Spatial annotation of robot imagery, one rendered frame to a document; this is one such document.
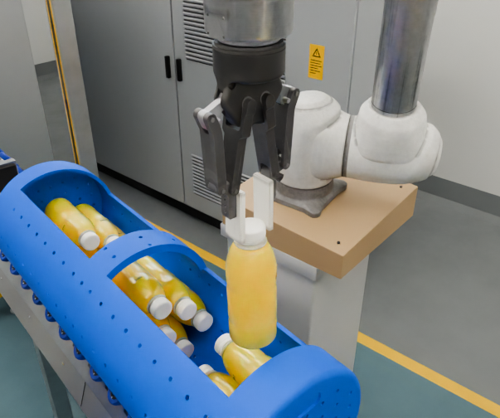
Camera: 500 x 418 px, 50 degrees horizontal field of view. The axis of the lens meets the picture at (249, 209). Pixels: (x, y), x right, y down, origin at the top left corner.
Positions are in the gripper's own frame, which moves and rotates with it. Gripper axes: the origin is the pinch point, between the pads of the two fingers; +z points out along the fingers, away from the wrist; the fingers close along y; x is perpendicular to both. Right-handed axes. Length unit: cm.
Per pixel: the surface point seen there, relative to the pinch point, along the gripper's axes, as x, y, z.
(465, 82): -111, -264, 67
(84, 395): -39, 13, 59
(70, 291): -35.9, 11.6, 29.0
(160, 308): -24.1, 0.5, 31.7
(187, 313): -24.3, -5.3, 36.2
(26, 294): -73, 11, 53
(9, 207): -69, 10, 27
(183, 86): -197, -123, 60
